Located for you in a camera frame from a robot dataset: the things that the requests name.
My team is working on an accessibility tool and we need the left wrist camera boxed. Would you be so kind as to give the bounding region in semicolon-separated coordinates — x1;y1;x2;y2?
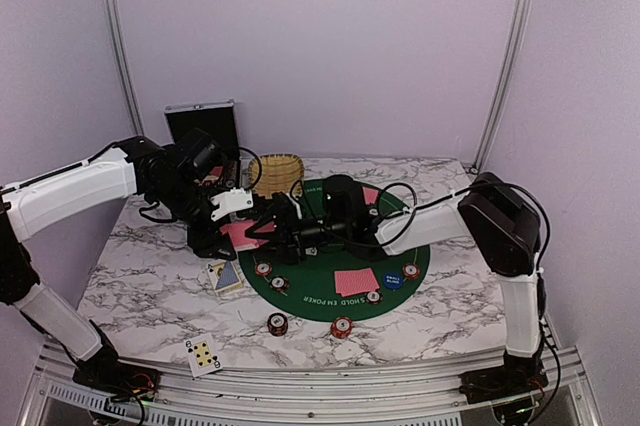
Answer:
210;188;253;222

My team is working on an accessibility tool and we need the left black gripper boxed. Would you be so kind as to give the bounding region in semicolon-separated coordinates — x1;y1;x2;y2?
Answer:
151;176;237;260

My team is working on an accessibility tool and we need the round green poker mat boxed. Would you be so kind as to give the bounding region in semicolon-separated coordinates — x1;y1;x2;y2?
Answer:
229;174;431;323

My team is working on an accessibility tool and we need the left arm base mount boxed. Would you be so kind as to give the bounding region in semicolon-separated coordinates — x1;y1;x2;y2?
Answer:
73;358;160;401

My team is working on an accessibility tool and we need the aluminium poker case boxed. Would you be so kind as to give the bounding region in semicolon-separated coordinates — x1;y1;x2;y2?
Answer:
164;99;241;188

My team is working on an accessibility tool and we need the boxed card deck in case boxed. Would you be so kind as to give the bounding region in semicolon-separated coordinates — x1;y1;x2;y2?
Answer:
206;166;223;182

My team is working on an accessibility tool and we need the dealt card bottom seat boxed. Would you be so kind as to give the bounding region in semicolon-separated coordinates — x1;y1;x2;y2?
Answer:
334;268;379;297

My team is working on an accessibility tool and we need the playing card box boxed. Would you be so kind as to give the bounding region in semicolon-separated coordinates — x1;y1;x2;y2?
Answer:
206;261;244;295

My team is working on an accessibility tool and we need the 5 chip stack mat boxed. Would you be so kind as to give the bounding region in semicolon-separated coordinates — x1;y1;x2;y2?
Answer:
402;263;421;280

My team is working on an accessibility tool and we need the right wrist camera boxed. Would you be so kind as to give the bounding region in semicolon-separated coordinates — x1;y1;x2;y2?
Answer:
322;174;370;234

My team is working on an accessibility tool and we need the right chip row in case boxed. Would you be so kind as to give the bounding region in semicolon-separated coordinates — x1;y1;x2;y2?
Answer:
222;159;241;189

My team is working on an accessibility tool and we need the dealt card top seat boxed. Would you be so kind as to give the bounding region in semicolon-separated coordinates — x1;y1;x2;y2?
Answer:
363;187;379;205

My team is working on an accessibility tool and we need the black red 100 chip stack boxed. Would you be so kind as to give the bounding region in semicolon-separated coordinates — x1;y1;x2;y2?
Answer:
267;312;288;337

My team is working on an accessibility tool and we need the red tan 5 chip stack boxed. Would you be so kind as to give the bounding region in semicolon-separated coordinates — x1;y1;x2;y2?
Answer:
330;317;353;339

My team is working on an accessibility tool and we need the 100 chip stack bottom mat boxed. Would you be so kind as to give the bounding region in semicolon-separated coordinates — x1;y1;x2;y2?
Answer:
365;291;383;305

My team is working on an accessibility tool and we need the aluminium front rail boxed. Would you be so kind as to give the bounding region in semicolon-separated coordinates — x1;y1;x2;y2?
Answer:
18;343;601;425

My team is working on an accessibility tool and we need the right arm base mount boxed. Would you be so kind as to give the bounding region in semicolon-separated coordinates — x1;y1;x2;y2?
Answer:
459;360;549;404

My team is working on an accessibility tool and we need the left aluminium frame post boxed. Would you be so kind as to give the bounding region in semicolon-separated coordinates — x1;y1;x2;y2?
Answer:
103;0;146;136

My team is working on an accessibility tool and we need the red playing card deck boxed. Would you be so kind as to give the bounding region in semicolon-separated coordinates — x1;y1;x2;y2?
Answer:
221;221;261;252

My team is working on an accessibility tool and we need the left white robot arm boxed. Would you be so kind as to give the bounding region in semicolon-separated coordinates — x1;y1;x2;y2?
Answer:
1;130;251;391

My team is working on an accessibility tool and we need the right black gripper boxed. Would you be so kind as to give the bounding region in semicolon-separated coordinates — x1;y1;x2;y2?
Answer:
245;207;349;266

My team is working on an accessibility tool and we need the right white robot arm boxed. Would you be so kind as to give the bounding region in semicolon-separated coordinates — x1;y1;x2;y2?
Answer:
246;173;550;394

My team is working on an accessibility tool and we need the right aluminium frame post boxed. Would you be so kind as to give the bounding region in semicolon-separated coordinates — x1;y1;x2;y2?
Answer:
469;0;533;174

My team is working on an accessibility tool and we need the face-up six of spades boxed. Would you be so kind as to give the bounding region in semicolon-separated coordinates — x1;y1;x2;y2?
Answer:
184;335;222;378

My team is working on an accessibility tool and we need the woven bamboo basket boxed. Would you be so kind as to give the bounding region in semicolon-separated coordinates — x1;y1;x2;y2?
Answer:
248;154;305;199

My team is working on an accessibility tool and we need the blue small blind button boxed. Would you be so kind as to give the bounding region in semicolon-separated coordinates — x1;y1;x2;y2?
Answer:
382;272;405;291

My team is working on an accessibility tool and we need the aluminium frame post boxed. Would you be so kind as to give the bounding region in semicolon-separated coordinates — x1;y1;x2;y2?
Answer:
103;0;146;136
469;0;533;174

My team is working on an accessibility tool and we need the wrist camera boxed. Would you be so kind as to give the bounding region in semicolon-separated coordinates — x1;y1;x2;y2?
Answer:
322;174;370;234
210;188;253;222

